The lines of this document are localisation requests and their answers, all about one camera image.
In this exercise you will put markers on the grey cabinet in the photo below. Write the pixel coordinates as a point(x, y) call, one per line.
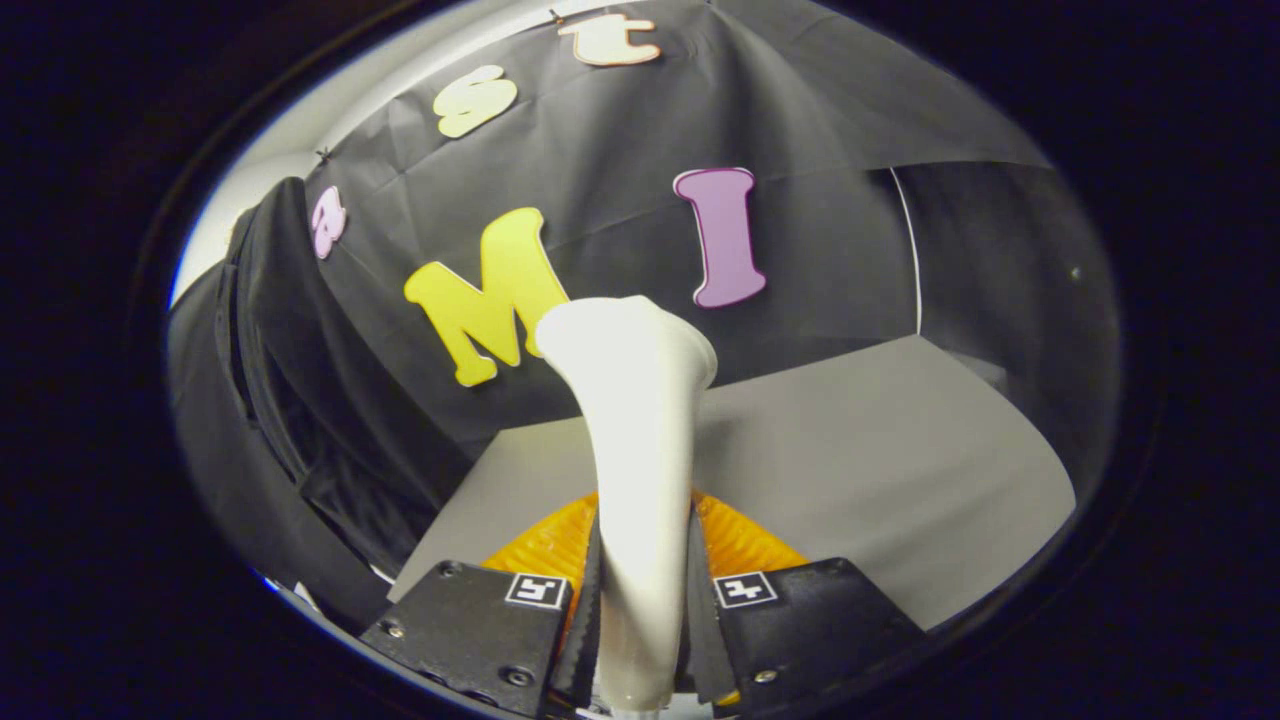
point(850, 480)

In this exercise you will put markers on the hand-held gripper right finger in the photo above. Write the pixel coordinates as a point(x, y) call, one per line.
point(810, 630)

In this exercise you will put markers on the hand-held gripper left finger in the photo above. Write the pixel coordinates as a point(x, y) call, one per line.
point(470, 630)

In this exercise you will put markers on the black backdrop cloth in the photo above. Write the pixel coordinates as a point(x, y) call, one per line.
point(620, 200)

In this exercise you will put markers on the white garment steamer head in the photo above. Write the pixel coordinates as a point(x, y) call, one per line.
point(640, 450)

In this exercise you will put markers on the black jacket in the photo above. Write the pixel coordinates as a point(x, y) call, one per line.
point(300, 400)

